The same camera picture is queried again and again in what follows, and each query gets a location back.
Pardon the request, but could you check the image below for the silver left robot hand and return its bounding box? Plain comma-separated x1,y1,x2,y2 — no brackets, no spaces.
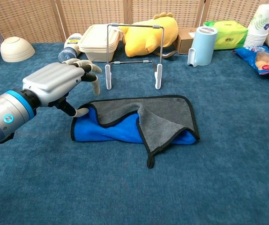
22,58,102,118

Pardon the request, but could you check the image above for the metal wire rack stand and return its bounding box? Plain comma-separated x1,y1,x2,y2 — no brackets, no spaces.
105,22,165,90

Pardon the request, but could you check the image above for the blue and grey cloth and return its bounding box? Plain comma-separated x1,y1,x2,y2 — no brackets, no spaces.
70,94,201,169

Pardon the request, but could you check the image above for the mayonnaise squeeze bottle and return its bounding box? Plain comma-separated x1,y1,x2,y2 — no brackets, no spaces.
58,33,83,64

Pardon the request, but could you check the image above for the beige upturned bowl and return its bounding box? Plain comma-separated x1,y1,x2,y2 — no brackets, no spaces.
0,36,36,63

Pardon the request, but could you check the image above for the beige lidded lunch box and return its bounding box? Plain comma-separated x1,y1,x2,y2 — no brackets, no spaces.
78,24,123,63

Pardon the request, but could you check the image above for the woven folding screen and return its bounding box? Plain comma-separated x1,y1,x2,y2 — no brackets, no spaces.
0,0,269,45

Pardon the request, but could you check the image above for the yellow plush toy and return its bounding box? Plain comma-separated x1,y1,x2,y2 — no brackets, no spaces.
119,12,179,58

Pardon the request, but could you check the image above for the brown cardboard box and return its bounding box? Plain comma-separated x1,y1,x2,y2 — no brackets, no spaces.
175,27,198,55

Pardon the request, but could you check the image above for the light blue cylinder holder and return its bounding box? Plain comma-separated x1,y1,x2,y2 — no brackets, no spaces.
187,26,218,68

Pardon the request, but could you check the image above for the green tissue pack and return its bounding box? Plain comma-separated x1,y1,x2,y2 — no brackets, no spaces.
203,20,249,51

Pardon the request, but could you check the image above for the teal table cloth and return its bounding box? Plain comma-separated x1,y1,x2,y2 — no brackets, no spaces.
0,42,269,225

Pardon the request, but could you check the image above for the blue cookie snack bag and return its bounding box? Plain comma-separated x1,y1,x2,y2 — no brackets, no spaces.
233,45,269,76

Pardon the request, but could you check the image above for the stack of paper cups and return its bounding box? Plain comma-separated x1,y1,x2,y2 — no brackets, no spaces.
243,4,269,47

